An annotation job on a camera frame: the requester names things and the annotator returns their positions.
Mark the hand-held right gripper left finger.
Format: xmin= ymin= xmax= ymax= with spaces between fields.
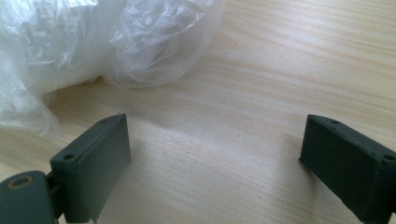
xmin=49 ymin=113 xmax=132 ymax=224

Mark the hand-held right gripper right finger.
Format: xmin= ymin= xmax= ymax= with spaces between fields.
xmin=298 ymin=114 xmax=396 ymax=224

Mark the clear plastic bag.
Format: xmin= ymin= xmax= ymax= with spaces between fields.
xmin=0 ymin=0 xmax=226 ymax=135

